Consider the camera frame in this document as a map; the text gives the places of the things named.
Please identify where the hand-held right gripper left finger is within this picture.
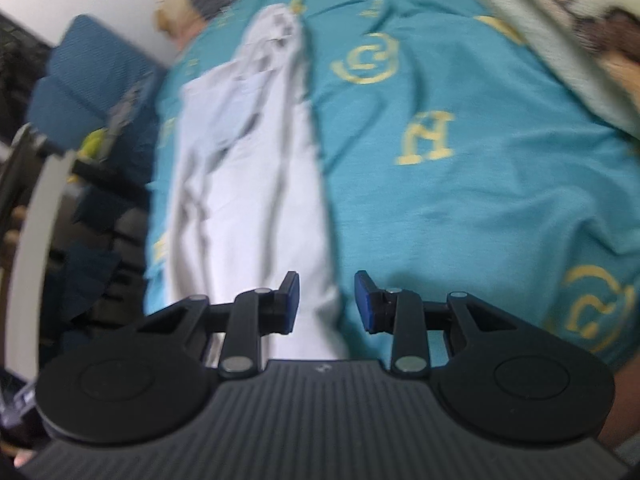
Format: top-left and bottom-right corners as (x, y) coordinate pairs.
(136, 271), (301, 379)

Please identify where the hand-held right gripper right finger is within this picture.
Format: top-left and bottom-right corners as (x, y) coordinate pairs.
(353, 270), (519, 379)

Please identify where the white garment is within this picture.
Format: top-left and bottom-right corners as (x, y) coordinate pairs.
(165, 2), (351, 361)

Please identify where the teal printed bedsheet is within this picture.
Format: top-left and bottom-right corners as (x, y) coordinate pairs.
(144, 0), (640, 367)

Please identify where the yellow green soft toy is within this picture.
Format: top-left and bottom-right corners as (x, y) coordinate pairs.
(77, 127), (112, 162)

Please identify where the white curved panel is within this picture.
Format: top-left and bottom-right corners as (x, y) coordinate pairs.
(9, 149), (78, 378)

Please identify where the blue folded cushion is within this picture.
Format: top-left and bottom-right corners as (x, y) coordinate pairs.
(27, 14), (168, 158)

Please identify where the pale green fleece blanket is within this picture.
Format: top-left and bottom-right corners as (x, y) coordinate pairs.
(459, 0), (640, 137)

